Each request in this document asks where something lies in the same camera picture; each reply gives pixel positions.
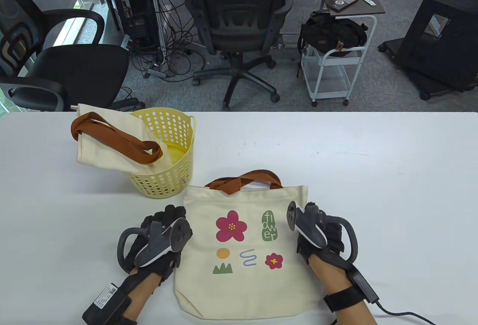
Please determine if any person's left hand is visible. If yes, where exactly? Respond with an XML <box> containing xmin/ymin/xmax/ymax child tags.
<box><xmin>129</xmin><ymin>205</ymin><xmax>193</xmax><ymax>286</ymax></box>

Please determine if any person's right hand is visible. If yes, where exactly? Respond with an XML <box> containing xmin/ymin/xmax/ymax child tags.
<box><xmin>297</xmin><ymin>202</ymin><xmax>346</xmax><ymax>266</ymax></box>

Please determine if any plain cream canvas bag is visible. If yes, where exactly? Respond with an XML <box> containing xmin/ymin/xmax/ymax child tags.
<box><xmin>70</xmin><ymin>104</ymin><xmax>174</xmax><ymax>174</ymax></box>

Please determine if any flower print cream canvas bag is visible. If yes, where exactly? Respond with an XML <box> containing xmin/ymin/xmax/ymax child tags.
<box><xmin>174</xmin><ymin>169</ymin><xmax>325</xmax><ymax>320</ymax></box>

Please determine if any person's right forearm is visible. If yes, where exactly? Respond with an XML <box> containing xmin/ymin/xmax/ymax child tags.
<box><xmin>309</xmin><ymin>254</ymin><xmax>378</xmax><ymax>325</ymax></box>

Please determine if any person's left forearm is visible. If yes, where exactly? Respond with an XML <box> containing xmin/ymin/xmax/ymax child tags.
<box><xmin>121</xmin><ymin>271</ymin><xmax>161</xmax><ymax>325</ymax></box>

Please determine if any grey white right controller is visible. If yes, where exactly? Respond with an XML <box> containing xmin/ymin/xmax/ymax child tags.
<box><xmin>286</xmin><ymin>201</ymin><xmax>358</xmax><ymax>262</ymax></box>

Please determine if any grey white controller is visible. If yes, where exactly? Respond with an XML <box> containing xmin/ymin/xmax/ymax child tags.
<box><xmin>117</xmin><ymin>218</ymin><xmax>190</xmax><ymax>269</ymax></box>
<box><xmin>286</xmin><ymin>201</ymin><xmax>358</xmax><ymax>262</ymax></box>

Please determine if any yellow perforated plastic basket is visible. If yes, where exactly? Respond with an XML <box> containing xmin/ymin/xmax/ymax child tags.
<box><xmin>127</xmin><ymin>107</ymin><xmax>197</xmax><ymax>199</ymax></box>

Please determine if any grey white left controller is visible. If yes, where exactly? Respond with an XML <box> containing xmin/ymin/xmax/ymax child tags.
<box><xmin>117</xmin><ymin>218</ymin><xmax>190</xmax><ymax>269</ymax></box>

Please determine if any white rolling cart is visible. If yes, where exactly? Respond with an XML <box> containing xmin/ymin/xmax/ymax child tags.
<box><xmin>301</xmin><ymin>0</ymin><xmax>386</xmax><ymax>107</ymax></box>

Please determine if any black armrest office chair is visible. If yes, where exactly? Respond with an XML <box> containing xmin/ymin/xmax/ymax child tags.
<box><xmin>0</xmin><ymin>0</ymin><xmax>144</xmax><ymax>112</ymax></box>

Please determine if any black backpack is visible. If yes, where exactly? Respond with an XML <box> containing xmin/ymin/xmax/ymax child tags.
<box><xmin>298</xmin><ymin>12</ymin><xmax>369</xmax><ymax>57</ymax></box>

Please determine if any black mesh office chair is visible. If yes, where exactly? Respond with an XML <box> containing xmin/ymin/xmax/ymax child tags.
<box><xmin>186</xmin><ymin>0</ymin><xmax>294</xmax><ymax>111</ymax></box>

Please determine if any black computer tower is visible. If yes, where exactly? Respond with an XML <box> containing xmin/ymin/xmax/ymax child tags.
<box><xmin>106</xmin><ymin>0</ymin><xmax>159</xmax><ymax>51</ymax></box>

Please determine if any black wheeled cabinet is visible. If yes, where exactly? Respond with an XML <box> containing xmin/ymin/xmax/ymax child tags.
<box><xmin>378</xmin><ymin>0</ymin><xmax>478</xmax><ymax>100</ymax></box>

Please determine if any black square coaster pad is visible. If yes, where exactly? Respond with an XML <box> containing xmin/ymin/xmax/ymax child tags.
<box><xmin>330</xmin><ymin>0</ymin><xmax>359</xmax><ymax>12</ymax></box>

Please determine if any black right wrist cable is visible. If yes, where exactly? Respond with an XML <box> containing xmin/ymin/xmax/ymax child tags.
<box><xmin>375</xmin><ymin>301</ymin><xmax>441</xmax><ymax>325</ymax></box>

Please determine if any bundle of floor cables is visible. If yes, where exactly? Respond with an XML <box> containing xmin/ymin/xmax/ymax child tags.
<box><xmin>129</xmin><ymin>0</ymin><xmax>208</xmax><ymax>83</ymax></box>

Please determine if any silver metal frame post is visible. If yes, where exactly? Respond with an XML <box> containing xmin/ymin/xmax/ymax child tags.
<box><xmin>144</xmin><ymin>0</ymin><xmax>167</xmax><ymax>62</ymax></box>

